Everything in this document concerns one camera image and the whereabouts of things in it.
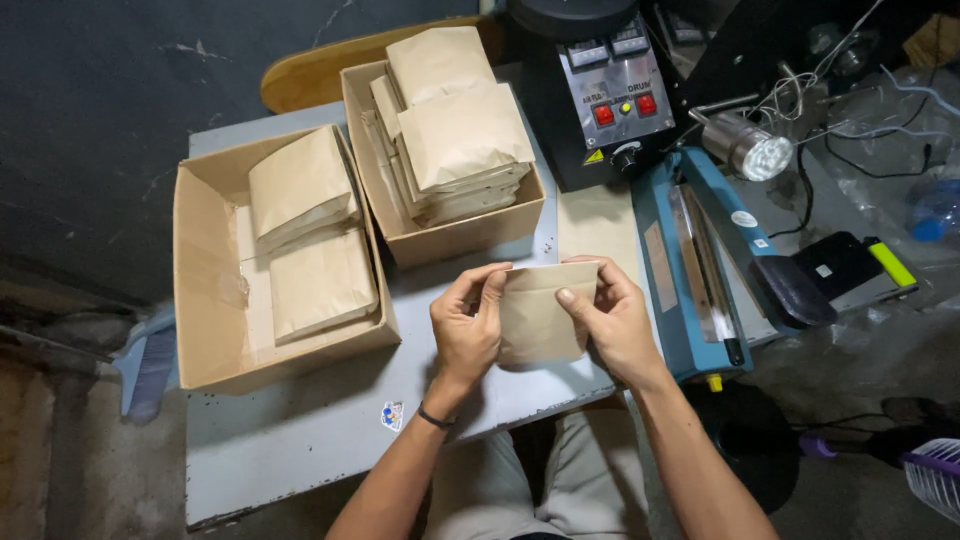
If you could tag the person's right hand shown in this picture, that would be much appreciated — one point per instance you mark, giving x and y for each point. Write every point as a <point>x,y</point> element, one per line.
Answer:
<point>619,330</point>

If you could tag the person's left hand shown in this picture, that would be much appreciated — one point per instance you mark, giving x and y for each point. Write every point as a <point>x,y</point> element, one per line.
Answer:
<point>465,337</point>

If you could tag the small kraft paper pouch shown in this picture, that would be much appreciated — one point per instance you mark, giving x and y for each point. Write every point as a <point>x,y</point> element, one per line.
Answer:
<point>544,315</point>

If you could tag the black wrist band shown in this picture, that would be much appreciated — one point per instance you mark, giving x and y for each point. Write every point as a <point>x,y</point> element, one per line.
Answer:
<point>435,420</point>

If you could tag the blue impulse heat sealer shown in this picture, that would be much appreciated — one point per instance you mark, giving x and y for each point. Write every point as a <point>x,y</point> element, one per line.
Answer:
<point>697,262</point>

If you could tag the small open cardboard box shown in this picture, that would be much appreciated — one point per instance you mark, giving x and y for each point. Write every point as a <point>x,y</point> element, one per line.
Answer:
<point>450,232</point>

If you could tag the blue white sticker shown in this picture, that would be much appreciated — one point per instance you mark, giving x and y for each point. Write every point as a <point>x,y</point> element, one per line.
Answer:
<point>391,415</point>

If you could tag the flat kraft paper sheet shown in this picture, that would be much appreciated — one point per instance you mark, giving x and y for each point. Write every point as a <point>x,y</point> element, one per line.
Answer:
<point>596,225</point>

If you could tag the person's grey shorts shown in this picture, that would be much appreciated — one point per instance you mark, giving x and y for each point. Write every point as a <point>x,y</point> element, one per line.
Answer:
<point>555,480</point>

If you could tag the pile of kraft pouches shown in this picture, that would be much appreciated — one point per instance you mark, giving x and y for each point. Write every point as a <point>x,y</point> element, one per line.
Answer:
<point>307,232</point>

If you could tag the grey metal table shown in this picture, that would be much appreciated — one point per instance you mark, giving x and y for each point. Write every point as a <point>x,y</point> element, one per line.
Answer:
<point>300,450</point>

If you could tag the stack of kraft pouches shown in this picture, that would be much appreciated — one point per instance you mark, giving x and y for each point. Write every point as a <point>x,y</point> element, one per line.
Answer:
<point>457,127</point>

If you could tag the black coffee roaster machine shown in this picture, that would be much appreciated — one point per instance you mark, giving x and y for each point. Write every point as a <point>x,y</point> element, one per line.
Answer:
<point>600,90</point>

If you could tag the large open cardboard box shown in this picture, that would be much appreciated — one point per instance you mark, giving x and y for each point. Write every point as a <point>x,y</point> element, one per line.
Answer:
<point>210,300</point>

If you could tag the yellow green lighter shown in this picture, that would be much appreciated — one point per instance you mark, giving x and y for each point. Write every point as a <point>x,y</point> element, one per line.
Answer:
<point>891,262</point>

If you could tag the blue hand brush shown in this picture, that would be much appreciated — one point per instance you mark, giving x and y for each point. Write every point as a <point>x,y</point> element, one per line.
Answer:
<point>146,367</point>

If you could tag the purple white fan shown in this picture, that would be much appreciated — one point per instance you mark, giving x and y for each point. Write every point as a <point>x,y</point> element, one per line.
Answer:
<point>915,457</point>

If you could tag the clear plastic bag heap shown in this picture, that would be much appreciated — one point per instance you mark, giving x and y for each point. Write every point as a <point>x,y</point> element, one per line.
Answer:
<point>900,165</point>

